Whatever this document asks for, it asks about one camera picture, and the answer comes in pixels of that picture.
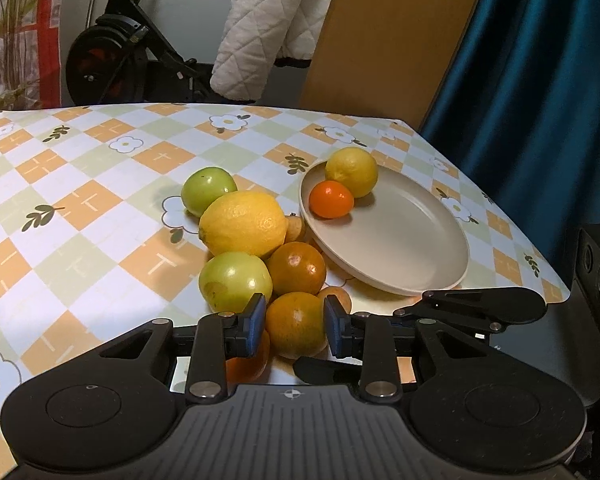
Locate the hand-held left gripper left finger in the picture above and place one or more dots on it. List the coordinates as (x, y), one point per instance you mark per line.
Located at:
(256, 325)

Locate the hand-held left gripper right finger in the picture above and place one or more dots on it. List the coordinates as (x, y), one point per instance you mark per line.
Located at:
(332, 327)

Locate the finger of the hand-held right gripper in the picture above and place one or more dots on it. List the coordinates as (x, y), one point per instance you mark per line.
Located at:
(325, 369)
(480, 305)

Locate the small orange kumquat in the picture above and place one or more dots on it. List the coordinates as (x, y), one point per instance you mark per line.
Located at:
(340, 297)
(295, 230)

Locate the dark orange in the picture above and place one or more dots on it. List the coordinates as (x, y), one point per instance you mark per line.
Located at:
(296, 325)
(296, 267)

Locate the bright orange tangerine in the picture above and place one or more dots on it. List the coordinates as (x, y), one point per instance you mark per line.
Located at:
(331, 200)
(247, 369)

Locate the green apple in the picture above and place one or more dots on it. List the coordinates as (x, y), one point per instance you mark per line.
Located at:
(205, 190)
(232, 280)

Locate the large yellow lemon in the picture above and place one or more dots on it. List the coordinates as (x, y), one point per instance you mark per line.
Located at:
(242, 225)

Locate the beige round plate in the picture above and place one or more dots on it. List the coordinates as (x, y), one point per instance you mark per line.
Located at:
(405, 230)

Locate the small yellow lemon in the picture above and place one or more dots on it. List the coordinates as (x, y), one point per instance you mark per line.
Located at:
(352, 167)

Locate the checkered floral tablecloth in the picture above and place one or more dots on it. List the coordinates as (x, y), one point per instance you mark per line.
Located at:
(105, 240)

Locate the blue curtain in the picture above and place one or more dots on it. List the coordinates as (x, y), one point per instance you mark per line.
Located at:
(540, 85)

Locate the wooden board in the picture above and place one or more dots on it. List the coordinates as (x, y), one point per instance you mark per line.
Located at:
(390, 35)

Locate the white quilted blanket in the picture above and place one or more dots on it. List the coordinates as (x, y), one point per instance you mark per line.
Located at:
(260, 25)

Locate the black exercise bike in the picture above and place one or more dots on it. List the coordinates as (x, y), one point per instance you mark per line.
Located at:
(105, 60)

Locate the red printed backdrop cloth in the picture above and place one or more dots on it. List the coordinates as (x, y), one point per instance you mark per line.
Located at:
(15, 35)

